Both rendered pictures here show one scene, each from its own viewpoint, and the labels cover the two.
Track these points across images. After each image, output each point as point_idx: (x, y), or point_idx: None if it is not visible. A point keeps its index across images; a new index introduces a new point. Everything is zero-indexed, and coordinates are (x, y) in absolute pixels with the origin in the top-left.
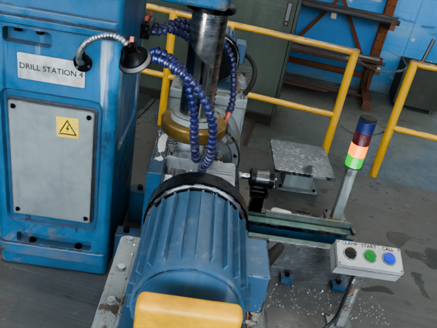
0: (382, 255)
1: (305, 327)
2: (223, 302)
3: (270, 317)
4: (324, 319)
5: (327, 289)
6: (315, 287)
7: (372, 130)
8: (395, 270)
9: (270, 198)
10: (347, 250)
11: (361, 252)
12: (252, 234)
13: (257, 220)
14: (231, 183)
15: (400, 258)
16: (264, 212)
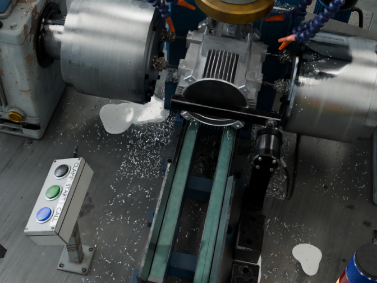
0: (50, 206)
1: (79, 220)
2: None
3: (97, 187)
4: (86, 244)
5: (137, 268)
6: (140, 252)
7: (352, 275)
8: (30, 222)
9: (345, 254)
10: (63, 165)
11: (60, 183)
12: (187, 154)
13: (217, 167)
14: (199, 77)
15: (42, 229)
16: (303, 233)
